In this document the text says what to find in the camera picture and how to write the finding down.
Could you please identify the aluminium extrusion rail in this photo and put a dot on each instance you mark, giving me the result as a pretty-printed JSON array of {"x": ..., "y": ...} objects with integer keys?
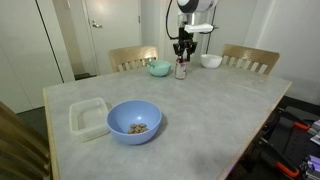
[
  {"x": 313, "y": 166},
  {"x": 315, "y": 133}
]

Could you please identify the clear plastic food container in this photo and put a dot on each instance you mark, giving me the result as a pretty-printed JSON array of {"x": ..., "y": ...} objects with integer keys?
[{"x": 86, "y": 116}]

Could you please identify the teal bowl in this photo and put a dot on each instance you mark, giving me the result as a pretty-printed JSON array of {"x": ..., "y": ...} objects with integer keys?
[{"x": 160, "y": 70}]

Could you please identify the small red-labelled jar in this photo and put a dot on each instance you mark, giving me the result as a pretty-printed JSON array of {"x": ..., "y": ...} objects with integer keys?
[{"x": 181, "y": 71}]

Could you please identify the blue plastic bowl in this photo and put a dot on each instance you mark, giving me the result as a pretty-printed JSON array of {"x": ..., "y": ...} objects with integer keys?
[{"x": 146, "y": 110}]

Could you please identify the light wooden slat-back chair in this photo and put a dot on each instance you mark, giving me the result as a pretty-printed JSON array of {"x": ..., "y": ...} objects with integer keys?
[
  {"x": 133, "y": 53},
  {"x": 20, "y": 143},
  {"x": 250, "y": 53}
]

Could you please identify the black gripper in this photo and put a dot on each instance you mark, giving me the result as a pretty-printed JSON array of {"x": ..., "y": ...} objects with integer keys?
[{"x": 184, "y": 38}]

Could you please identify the white bowl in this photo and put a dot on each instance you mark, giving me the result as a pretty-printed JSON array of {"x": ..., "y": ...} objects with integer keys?
[{"x": 211, "y": 62}]

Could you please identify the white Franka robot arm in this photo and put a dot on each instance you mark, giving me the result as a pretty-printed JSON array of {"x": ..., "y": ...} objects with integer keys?
[{"x": 206, "y": 4}]

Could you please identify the small brown cookie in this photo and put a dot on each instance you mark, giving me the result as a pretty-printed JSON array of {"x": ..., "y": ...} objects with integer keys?
[
  {"x": 142, "y": 125},
  {"x": 133, "y": 126},
  {"x": 144, "y": 129},
  {"x": 138, "y": 129},
  {"x": 131, "y": 131}
]

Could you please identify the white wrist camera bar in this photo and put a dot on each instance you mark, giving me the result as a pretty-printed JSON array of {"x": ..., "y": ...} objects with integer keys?
[{"x": 200, "y": 28}]

